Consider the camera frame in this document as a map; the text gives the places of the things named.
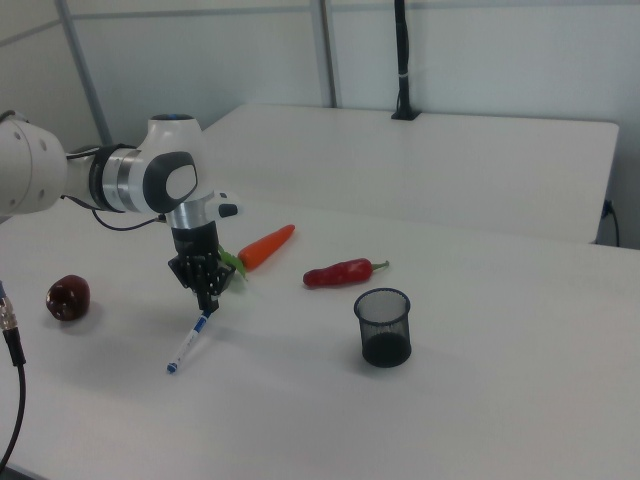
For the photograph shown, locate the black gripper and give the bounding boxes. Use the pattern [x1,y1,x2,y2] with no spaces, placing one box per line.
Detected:
[166,223,237,314]

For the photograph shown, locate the white marker pen blue cap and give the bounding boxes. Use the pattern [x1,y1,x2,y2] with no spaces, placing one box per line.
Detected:
[165,309,214,376]

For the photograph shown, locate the black mesh pen cup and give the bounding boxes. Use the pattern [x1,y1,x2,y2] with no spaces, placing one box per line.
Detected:
[353,287,413,369]

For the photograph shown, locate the orange carrot green leaves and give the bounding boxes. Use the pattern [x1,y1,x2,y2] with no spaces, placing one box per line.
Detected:
[218,223,297,284]

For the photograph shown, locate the red chili pepper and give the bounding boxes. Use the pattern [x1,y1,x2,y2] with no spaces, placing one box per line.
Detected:
[302,257,391,290]

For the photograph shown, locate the dark red apple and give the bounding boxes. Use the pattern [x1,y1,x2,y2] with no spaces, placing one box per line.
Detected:
[45,274,92,323]

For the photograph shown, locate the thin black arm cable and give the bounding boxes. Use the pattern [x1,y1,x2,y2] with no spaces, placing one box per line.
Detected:
[60,143,169,232]

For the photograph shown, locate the black cable with metal connector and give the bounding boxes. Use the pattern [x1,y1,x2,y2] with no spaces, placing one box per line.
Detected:
[0,279,28,469]

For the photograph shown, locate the grey partition post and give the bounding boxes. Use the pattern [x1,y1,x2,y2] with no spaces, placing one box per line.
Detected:
[318,0,342,109]
[54,0,113,146]

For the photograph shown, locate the black camera pole with clamp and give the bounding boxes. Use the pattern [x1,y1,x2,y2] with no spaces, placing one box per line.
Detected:
[390,0,422,122]

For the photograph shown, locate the black wall cable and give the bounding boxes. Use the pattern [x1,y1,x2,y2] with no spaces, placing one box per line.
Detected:
[601,198,622,247]

